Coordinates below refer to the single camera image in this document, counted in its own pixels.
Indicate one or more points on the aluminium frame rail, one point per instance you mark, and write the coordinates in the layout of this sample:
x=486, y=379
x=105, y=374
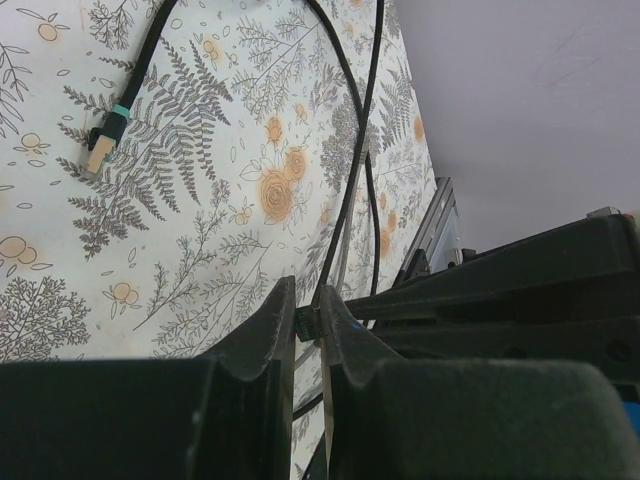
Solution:
x=436, y=245

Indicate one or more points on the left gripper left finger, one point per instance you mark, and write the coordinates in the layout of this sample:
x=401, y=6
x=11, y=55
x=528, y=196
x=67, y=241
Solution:
x=224, y=414

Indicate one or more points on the floral tablecloth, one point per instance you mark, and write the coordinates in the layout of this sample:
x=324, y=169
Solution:
x=148, y=209

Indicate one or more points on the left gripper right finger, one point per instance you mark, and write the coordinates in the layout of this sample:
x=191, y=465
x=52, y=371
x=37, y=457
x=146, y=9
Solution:
x=387, y=417

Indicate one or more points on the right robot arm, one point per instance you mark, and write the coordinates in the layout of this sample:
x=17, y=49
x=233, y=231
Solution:
x=571, y=293

